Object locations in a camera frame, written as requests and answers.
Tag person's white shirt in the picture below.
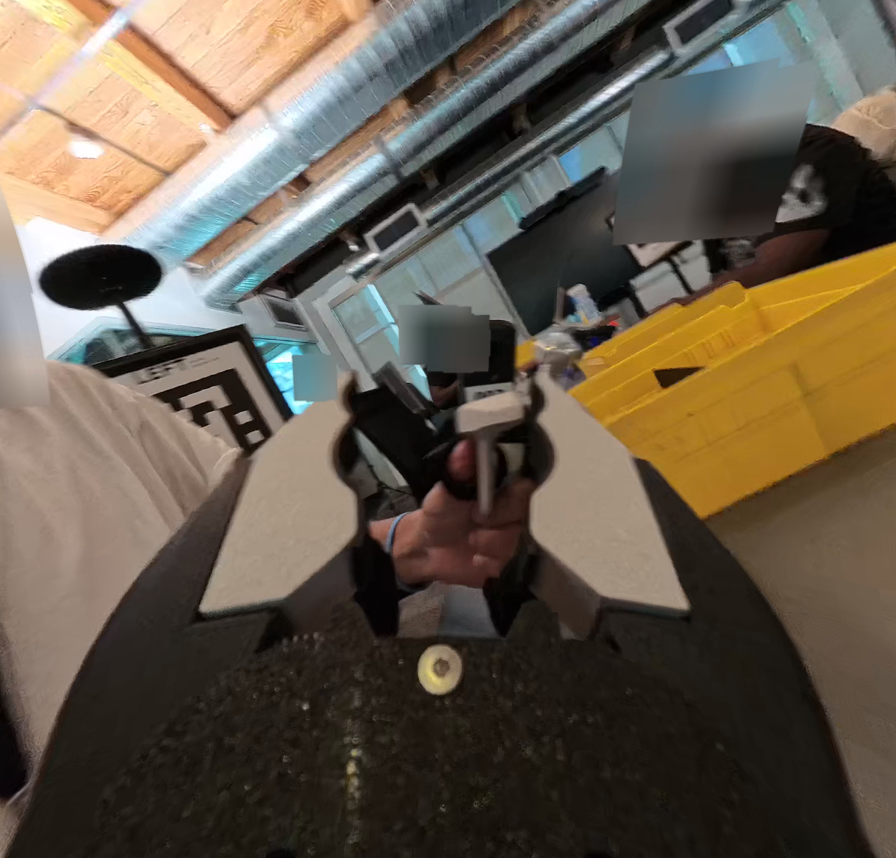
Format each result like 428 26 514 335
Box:
0 359 247 803

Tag person's left hand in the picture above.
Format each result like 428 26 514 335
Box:
398 443 536 588

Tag yellow plastic bin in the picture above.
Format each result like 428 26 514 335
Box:
570 280 765 400
601 243 896 520

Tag person's left forearm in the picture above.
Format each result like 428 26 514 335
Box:
365 520 403 589

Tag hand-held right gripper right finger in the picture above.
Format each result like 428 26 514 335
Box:
489 370 693 640

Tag black monitor screen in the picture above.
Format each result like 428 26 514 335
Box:
486 172 660 335

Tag silver ventilation duct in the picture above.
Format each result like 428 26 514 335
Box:
119 0 589 260
199 49 676 309

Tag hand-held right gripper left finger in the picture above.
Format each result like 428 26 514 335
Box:
198 371 401 638

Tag white mounted box device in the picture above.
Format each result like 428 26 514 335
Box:
662 0 744 55
363 203 430 254

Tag grey desk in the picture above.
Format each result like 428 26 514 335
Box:
399 445 896 855

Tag framed black-white marker poster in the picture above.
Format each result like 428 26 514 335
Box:
94 324 294 453

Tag black round disc stand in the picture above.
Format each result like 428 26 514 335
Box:
38 244 164 349

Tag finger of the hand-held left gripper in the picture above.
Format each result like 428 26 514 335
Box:
454 391 526 517

